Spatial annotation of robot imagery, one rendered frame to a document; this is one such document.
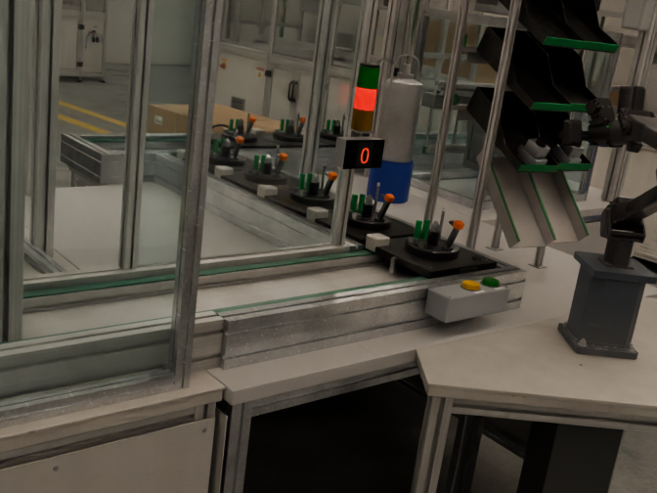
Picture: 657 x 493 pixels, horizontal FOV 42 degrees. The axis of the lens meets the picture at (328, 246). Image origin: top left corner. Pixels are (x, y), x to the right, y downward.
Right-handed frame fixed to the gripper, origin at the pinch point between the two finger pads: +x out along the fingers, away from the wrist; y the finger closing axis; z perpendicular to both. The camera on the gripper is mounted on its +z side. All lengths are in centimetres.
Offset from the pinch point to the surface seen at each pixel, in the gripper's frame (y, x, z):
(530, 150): 2.3, 14.3, -3.5
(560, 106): -2.6, 8.9, 7.7
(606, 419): 22, -31, -60
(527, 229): -2.1, 19.5, -24.4
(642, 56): -125, 88, 39
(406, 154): -18, 101, -2
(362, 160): 48, 22, -7
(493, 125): 9.4, 20.8, 2.9
